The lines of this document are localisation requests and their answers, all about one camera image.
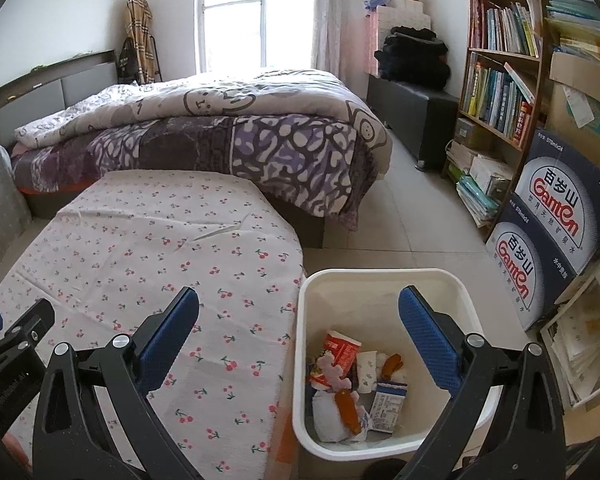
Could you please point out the red snack packet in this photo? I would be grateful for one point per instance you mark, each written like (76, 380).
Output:
(330, 372)

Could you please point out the pink and white boards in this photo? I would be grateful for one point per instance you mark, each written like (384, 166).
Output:
(400, 7)

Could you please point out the green print paper cup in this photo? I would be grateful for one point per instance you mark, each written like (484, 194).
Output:
(366, 372)

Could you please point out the purple patterned blanket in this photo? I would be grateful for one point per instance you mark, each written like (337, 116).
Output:
(280, 160)

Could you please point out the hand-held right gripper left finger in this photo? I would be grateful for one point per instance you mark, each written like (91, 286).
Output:
(167, 340)

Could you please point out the black clothes pile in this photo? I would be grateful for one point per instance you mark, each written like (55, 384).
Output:
(412, 55)

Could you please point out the black cabinet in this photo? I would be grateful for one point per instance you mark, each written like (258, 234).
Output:
(415, 115)

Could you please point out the dark bed headboard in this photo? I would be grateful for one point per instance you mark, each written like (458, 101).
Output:
(30, 100)

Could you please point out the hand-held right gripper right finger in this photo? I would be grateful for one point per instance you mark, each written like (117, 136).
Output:
(427, 340)

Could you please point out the white tissue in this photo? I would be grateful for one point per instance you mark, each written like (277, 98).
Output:
(325, 417)

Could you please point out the sheer window curtain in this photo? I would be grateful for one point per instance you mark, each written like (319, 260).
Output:
(327, 15)

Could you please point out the wooden bookshelf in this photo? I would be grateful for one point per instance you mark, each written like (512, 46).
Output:
(542, 85)

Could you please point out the person's left hand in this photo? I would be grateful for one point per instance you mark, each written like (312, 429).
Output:
(17, 450)

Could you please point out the white printed quilt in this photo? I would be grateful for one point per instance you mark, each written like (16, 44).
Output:
(220, 90)

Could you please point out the cherry print tablecloth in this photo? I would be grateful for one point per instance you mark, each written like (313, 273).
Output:
(145, 240)

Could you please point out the stack of white papers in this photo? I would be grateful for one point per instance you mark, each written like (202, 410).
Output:
(580, 345)

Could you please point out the black bag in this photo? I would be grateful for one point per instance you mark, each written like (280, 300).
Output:
(127, 62)

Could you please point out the floor stack of books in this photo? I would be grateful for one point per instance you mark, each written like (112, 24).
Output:
(480, 185)

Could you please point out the white plastic bin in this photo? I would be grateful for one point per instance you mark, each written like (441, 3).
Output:
(380, 290)

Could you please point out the red paper cup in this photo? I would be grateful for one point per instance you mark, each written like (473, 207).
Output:
(341, 350)

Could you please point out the row of shelf books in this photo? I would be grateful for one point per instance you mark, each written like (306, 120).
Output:
(500, 95)

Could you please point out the brown cardboard box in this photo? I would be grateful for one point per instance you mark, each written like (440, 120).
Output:
(585, 100)

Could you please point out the dark blue water carton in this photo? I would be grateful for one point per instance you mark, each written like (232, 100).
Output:
(525, 265)
(570, 200)

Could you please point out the plaid coat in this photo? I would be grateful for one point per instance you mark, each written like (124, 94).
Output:
(141, 30)

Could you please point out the window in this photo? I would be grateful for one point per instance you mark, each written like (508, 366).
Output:
(255, 10)

